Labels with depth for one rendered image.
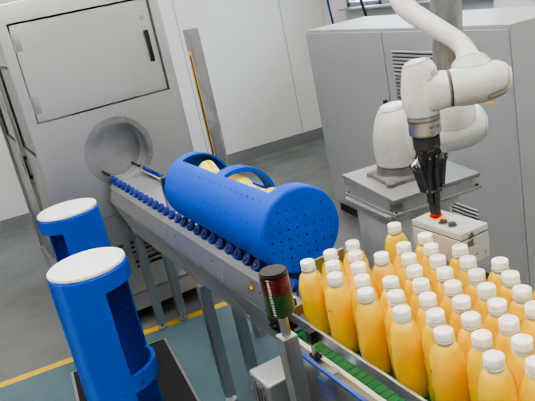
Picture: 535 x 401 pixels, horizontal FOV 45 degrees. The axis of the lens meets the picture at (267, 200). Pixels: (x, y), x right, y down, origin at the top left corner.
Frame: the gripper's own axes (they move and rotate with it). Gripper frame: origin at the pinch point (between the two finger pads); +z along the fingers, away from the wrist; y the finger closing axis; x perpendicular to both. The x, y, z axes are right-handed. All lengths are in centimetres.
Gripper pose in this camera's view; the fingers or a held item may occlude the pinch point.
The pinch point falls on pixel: (434, 202)
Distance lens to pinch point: 194.7
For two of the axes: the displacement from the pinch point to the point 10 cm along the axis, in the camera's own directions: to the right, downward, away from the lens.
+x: -4.7, -1.9, 8.6
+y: 8.6, -3.2, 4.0
